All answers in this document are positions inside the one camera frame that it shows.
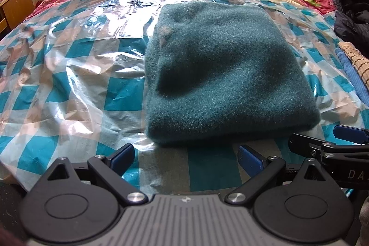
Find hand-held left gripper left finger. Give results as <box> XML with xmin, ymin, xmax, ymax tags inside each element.
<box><xmin>48</xmin><ymin>144</ymin><xmax>147</xmax><ymax>205</ymax></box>

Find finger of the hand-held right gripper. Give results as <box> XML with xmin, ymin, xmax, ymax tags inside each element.
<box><xmin>288</xmin><ymin>133</ymin><xmax>340</xmax><ymax>161</ymax></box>
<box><xmin>334</xmin><ymin>124</ymin><xmax>369</xmax><ymax>145</ymax></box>

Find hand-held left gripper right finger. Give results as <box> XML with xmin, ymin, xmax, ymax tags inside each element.
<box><xmin>225</xmin><ymin>145</ymin><xmax>329</xmax><ymax>205</ymax></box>

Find teal fuzzy sweater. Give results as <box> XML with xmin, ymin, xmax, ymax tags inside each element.
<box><xmin>143</xmin><ymin>1</ymin><xmax>322</xmax><ymax>148</ymax></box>

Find blue towel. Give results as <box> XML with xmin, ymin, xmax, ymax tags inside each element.
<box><xmin>336</xmin><ymin>48</ymin><xmax>369</xmax><ymax>108</ymax></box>

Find striped beige cloth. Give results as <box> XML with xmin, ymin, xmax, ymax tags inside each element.
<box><xmin>338</xmin><ymin>41</ymin><xmax>369</xmax><ymax>98</ymax></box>

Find checked plastic sheet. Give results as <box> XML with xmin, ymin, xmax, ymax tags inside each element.
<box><xmin>0</xmin><ymin>0</ymin><xmax>369</xmax><ymax>192</ymax></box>

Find black jacket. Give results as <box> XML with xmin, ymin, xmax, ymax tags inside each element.
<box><xmin>331</xmin><ymin>0</ymin><xmax>369</xmax><ymax>58</ymax></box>

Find wooden bedside cabinet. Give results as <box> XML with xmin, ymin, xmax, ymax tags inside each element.
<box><xmin>0</xmin><ymin>0</ymin><xmax>35</xmax><ymax>33</ymax></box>

